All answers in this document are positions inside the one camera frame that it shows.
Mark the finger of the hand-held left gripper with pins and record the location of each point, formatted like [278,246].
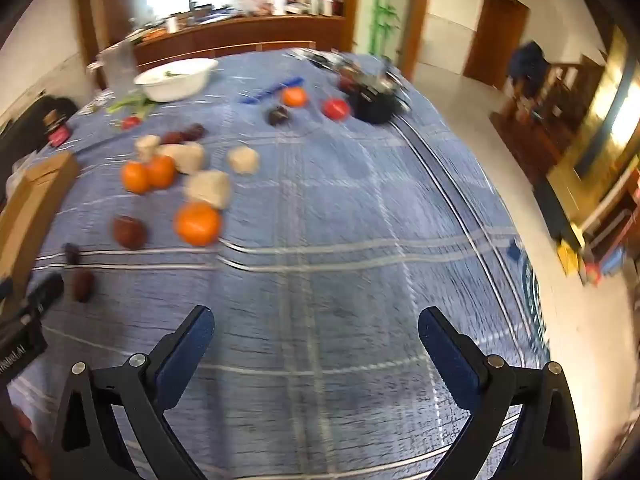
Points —
[46,291]
[5,287]

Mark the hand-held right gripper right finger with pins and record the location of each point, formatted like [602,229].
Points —
[450,355]

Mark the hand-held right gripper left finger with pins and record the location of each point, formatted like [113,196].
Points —
[184,355]

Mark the dark red date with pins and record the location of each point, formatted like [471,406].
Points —
[71,253]

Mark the brown cardboard box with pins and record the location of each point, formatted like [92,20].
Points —
[35,195]

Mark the person's left hand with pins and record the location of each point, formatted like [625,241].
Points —
[30,447]

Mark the dark bottle with pink label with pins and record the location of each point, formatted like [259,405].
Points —
[56,127]

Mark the black sofa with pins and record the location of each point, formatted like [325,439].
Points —
[35,120]

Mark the blue plaid tablecloth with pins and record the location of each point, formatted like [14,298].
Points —
[325,210]

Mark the green bok choy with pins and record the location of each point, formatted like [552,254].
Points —
[131,104]

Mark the clear plastic pitcher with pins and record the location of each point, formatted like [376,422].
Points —
[120,67]

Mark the white bowl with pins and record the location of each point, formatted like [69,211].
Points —
[175,82]

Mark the dark purple plum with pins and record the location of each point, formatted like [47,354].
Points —
[278,115]

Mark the black container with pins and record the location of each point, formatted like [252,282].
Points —
[372,104]

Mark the small red tomato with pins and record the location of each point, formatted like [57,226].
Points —
[335,108]

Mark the blue pen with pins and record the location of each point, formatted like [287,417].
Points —
[272,90]

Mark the small orange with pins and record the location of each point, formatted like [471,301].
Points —
[294,96]

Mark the wooden chair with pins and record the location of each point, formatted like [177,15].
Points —
[565,90]

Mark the metal key bunch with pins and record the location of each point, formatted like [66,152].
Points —
[370,72]

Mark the dark blue jacket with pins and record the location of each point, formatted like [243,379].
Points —
[527,62]

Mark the wooden counter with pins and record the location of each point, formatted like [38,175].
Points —
[240,35]

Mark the wooden door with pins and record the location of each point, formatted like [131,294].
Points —
[496,35]

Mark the black car key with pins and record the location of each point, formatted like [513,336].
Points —
[312,56]

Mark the bamboo wall decal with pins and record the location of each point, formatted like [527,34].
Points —
[389,10]

